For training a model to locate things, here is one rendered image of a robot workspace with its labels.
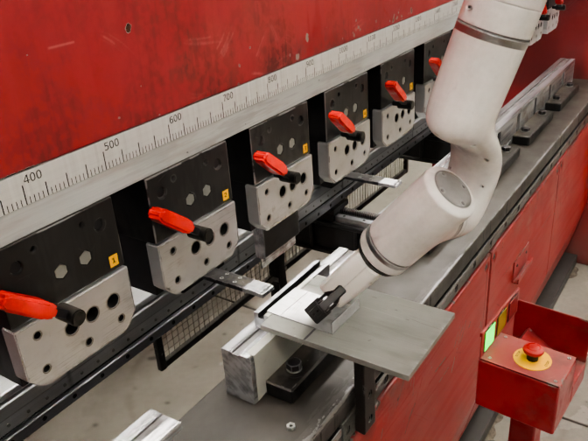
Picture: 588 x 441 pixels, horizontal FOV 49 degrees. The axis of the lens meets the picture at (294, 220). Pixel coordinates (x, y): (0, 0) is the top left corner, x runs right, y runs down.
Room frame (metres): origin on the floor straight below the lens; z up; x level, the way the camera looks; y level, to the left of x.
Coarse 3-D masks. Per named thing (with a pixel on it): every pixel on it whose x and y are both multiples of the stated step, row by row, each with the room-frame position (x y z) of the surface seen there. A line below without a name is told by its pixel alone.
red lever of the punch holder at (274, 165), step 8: (256, 152) 0.83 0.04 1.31; (264, 152) 0.83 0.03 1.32; (256, 160) 0.83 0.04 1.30; (264, 160) 0.82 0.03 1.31; (272, 160) 0.83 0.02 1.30; (280, 160) 0.85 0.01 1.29; (264, 168) 0.85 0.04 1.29; (272, 168) 0.84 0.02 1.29; (280, 168) 0.84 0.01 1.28; (280, 176) 0.88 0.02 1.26; (288, 176) 0.87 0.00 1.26; (296, 176) 0.87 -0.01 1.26; (296, 184) 0.87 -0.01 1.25
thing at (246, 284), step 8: (208, 272) 1.05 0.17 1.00; (216, 272) 1.05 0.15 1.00; (224, 272) 1.05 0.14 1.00; (200, 280) 1.05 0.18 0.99; (208, 280) 1.04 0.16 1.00; (216, 280) 1.02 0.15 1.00; (224, 280) 1.02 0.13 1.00; (232, 280) 1.02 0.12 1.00; (240, 280) 1.02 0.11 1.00; (248, 280) 1.02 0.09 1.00; (256, 280) 1.01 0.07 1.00; (232, 288) 1.00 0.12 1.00; (240, 288) 0.99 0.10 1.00; (248, 288) 0.99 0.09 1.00; (256, 288) 0.99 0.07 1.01; (264, 288) 0.98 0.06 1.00; (272, 288) 0.99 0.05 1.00; (256, 296) 0.97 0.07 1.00; (264, 296) 0.97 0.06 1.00
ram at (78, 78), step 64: (0, 0) 0.60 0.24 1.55; (64, 0) 0.65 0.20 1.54; (128, 0) 0.71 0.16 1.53; (192, 0) 0.79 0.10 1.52; (256, 0) 0.90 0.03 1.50; (320, 0) 1.03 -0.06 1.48; (384, 0) 1.20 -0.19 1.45; (448, 0) 1.45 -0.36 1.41; (0, 64) 0.58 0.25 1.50; (64, 64) 0.64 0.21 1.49; (128, 64) 0.70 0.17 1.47; (192, 64) 0.78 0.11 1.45; (256, 64) 0.89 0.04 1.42; (0, 128) 0.57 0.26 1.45; (64, 128) 0.62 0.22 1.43; (128, 128) 0.69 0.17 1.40; (64, 192) 0.61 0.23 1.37
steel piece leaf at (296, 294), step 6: (294, 288) 0.98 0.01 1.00; (288, 294) 0.96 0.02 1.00; (294, 294) 0.96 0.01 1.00; (300, 294) 0.96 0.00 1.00; (282, 300) 0.95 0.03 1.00; (288, 300) 0.94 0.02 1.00; (294, 300) 0.94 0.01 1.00; (276, 306) 0.93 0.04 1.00; (282, 306) 0.93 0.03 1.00; (288, 306) 0.93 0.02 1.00; (270, 312) 0.91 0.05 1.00; (276, 312) 0.91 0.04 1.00; (282, 312) 0.91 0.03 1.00
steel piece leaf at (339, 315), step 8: (304, 296) 0.95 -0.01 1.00; (312, 296) 0.95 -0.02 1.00; (320, 296) 0.95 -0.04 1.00; (296, 304) 0.93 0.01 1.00; (304, 304) 0.93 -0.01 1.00; (352, 304) 0.89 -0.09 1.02; (288, 312) 0.91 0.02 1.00; (296, 312) 0.91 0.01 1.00; (304, 312) 0.90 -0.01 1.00; (336, 312) 0.90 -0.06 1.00; (344, 312) 0.87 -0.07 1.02; (352, 312) 0.89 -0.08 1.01; (296, 320) 0.88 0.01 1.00; (304, 320) 0.88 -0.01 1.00; (312, 320) 0.88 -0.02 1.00; (328, 320) 0.88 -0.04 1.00; (336, 320) 0.85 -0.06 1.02; (344, 320) 0.87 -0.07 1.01; (320, 328) 0.86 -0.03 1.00; (328, 328) 0.85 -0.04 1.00; (336, 328) 0.85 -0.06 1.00
